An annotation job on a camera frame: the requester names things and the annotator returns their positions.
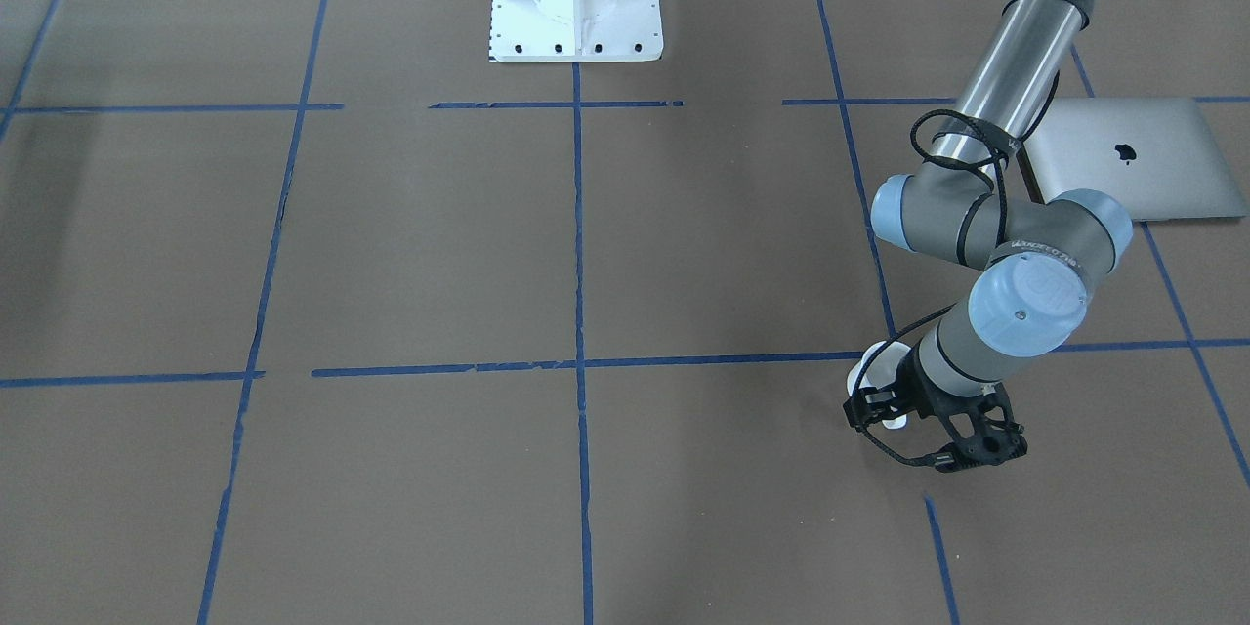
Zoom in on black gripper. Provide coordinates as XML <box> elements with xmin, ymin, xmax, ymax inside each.
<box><xmin>844</xmin><ymin>350</ymin><xmax>963</xmax><ymax>433</ymax></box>

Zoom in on white cup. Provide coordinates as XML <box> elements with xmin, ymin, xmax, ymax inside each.
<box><xmin>848</xmin><ymin>341</ymin><xmax>913</xmax><ymax>398</ymax></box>

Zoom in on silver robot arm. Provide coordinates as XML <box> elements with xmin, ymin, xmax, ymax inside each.
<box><xmin>845</xmin><ymin>0</ymin><xmax>1248</xmax><ymax>445</ymax></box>

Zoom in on grey closed laptop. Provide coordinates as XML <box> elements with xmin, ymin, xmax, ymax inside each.
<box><xmin>1021</xmin><ymin>98</ymin><xmax>1248</xmax><ymax>223</ymax></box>

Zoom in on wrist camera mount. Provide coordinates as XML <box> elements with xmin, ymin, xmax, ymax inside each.
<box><xmin>928</xmin><ymin>383</ymin><xmax>1028</xmax><ymax>473</ymax></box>

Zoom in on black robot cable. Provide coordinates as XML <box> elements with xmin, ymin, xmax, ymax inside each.
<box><xmin>855</xmin><ymin>0</ymin><xmax>1065</xmax><ymax>470</ymax></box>

